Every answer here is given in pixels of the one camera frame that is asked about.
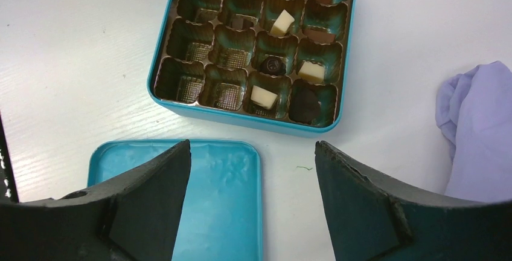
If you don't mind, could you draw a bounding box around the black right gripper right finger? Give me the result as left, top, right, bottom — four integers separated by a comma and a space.
315, 141, 511, 260

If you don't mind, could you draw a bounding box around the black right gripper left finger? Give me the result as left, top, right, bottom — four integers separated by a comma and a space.
1, 140, 191, 260

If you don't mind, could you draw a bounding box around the dark rounded chocolate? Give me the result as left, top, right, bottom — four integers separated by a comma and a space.
289, 88, 321, 124

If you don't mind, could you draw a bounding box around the white chocolate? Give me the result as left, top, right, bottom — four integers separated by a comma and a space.
251, 86, 278, 110
297, 61, 325, 84
269, 9, 295, 37

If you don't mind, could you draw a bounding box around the dark spiral chocolate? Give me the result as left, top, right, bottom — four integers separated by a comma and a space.
258, 56, 286, 76

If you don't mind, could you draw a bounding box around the teal chocolate box with dividers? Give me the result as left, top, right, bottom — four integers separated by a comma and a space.
147, 0, 356, 137

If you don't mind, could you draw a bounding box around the teal box lid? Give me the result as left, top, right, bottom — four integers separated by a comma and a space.
88, 139, 264, 260

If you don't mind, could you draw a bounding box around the lavender crumpled cloth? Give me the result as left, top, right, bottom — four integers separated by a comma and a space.
435, 61, 511, 203

